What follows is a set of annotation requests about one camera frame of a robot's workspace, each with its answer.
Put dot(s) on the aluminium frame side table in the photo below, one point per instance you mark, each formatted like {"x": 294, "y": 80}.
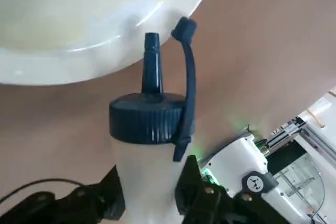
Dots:
{"x": 312, "y": 132}

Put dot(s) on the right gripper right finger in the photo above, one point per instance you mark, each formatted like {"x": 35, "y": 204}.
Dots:
{"x": 210, "y": 205}

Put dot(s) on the transparent blue-capped sauce bottle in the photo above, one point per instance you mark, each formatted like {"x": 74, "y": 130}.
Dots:
{"x": 147, "y": 121}

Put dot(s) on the clear domed display case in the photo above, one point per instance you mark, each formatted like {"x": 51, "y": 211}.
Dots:
{"x": 302, "y": 179}

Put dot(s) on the white round plate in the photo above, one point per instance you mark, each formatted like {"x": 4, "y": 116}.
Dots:
{"x": 78, "y": 19}

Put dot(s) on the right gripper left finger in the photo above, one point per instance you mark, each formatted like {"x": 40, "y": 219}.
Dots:
{"x": 78, "y": 203}

